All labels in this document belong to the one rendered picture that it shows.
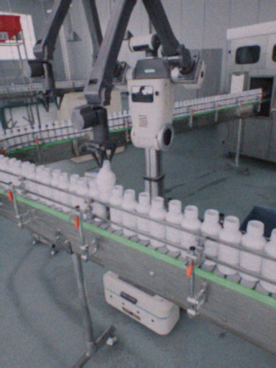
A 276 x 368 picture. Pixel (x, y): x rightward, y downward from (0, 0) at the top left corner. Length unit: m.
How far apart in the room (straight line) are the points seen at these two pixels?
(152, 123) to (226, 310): 0.97
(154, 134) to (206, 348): 1.29
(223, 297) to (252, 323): 0.09
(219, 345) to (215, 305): 1.07
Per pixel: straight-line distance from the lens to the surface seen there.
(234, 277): 0.85
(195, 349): 1.93
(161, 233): 0.90
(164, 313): 1.79
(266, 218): 1.37
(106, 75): 0.93
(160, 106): 1.47
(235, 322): 0.92
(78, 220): 1.02
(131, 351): 1.92
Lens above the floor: 1.55
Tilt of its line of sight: 22 degrees down
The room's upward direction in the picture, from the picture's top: 4 degrees counter-clockwise
